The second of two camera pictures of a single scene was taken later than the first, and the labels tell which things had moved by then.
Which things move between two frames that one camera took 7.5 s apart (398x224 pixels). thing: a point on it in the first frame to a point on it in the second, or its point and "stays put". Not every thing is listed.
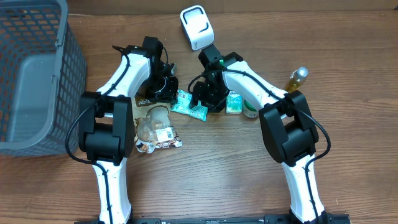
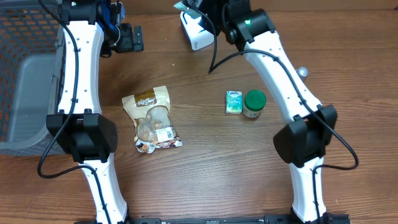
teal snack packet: (183, 106) to (193, 14)
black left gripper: (170, 96) to (129, 45)
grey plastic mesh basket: (43, 73) stays put
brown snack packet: (149, 116) stays put
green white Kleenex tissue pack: (234, 102) stays put
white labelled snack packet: (161, 138) stays put
